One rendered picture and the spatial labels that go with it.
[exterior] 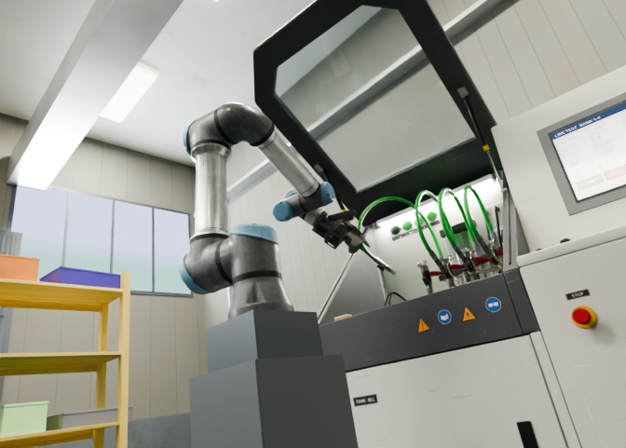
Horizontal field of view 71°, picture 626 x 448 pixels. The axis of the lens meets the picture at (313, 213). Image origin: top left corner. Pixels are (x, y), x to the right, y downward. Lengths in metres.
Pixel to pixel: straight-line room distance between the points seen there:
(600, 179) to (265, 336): 1.09
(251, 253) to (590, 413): 0.83
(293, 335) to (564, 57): 4.01
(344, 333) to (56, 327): 5.58
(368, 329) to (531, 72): 3.63
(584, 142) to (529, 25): 3.36
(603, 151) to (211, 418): 1.31
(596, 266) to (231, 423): 0.88
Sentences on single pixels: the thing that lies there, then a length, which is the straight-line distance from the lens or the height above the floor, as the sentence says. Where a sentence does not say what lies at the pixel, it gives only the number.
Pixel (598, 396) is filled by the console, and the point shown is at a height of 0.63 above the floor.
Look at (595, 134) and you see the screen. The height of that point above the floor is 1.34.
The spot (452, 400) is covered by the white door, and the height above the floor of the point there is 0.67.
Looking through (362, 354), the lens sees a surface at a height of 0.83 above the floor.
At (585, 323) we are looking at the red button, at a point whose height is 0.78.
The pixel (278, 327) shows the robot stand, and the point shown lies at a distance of 0.94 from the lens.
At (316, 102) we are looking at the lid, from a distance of 1.80.
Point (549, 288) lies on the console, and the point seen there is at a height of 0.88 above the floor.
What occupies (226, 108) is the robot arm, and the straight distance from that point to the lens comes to 1.28.
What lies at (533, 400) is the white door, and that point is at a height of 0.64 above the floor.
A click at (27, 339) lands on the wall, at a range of 6.63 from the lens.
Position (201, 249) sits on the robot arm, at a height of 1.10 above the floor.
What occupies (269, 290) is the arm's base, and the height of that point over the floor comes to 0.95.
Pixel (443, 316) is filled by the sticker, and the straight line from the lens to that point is 1.30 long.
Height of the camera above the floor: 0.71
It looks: 24 degrees up
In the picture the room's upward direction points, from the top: 9 degrees counter-clockwise
